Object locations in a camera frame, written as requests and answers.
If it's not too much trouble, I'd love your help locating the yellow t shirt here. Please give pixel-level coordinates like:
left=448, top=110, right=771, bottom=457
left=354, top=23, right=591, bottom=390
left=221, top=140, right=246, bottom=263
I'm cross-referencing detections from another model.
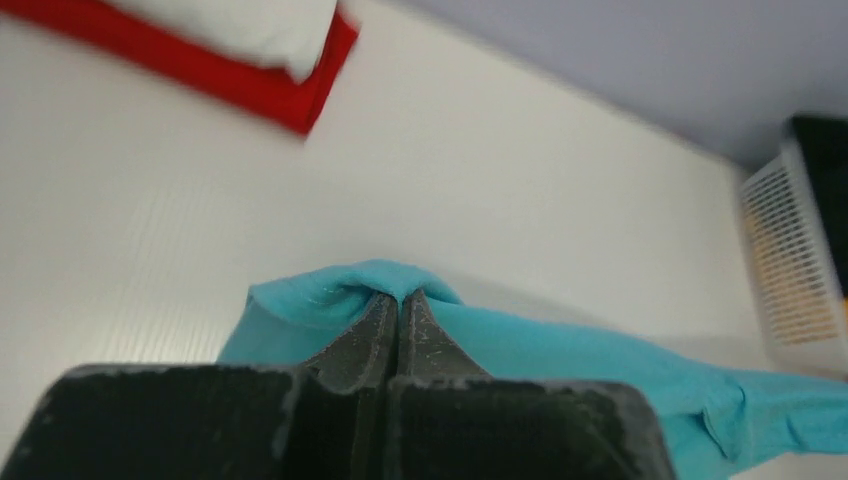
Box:
left=745, top=213, right=842, bottom=346

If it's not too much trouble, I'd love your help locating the white folded t shirt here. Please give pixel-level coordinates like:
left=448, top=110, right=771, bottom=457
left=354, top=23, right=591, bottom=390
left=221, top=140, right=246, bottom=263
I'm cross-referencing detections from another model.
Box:
left=108, top=0, right=338, bottom=83

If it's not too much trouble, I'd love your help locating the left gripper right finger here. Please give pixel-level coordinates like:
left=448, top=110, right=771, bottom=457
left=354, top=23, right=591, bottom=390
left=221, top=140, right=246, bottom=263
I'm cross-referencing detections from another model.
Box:
left=384, top=291, right=676, bottom=479

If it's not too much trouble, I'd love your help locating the teal t shirt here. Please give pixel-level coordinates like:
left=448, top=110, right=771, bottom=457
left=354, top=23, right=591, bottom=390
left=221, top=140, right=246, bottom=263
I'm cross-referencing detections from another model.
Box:
left=218, top=260, right=847, bottom=479

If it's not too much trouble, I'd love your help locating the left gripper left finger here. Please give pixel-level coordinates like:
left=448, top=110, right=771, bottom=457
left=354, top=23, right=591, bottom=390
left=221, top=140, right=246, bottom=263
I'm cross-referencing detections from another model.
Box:
left=1, top=295, right=398, bottom=479

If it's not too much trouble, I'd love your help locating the red folded t shirt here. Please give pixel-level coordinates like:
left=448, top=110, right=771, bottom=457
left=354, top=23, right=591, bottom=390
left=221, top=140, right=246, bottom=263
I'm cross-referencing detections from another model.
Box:
left=1, top=1, right=358, bottom=136

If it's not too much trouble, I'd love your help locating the black t shirt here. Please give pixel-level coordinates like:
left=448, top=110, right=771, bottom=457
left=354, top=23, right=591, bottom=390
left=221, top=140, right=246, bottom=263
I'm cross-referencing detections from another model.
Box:
left=790, top=115, right=847, bottom=297

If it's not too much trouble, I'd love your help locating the white plastic basket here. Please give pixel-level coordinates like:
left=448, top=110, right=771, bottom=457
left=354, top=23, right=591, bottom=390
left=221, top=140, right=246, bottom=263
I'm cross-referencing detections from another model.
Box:
left=741, top=113, right=847, bottom=377

